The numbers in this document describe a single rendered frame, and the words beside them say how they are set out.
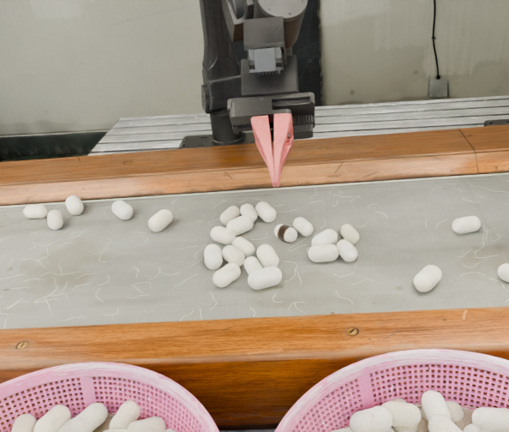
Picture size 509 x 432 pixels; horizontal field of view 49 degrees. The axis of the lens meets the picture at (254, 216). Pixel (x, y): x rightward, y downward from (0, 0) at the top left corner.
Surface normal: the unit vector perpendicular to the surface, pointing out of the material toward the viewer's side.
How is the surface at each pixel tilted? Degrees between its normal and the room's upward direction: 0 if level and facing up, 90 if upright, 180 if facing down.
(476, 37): 90
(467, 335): 0
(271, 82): 40
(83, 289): 0
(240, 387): 90
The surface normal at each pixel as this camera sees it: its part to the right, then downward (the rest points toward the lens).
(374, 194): -0.10, -0.86
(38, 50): -0.09, 0.52
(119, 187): -0.10, -0.25
